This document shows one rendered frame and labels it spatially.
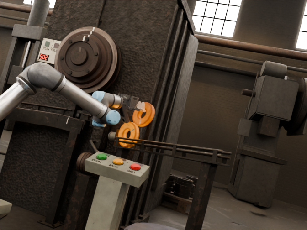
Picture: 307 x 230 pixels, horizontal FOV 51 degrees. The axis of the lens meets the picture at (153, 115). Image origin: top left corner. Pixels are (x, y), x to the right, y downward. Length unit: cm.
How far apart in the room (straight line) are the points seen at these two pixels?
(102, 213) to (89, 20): 160
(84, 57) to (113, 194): 112
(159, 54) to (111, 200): 124
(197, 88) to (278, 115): 280
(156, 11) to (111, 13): 34
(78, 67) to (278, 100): 449
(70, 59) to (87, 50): 14
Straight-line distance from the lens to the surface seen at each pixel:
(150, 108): 192
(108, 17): 248
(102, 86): 216
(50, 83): 153
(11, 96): 163
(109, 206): 131
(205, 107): 815
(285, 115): 613
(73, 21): 260
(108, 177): 129
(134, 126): 187
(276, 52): 769
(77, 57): 219
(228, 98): 815
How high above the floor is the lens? 75
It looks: 3 degrees up
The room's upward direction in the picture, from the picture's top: 15 degrees clockwise
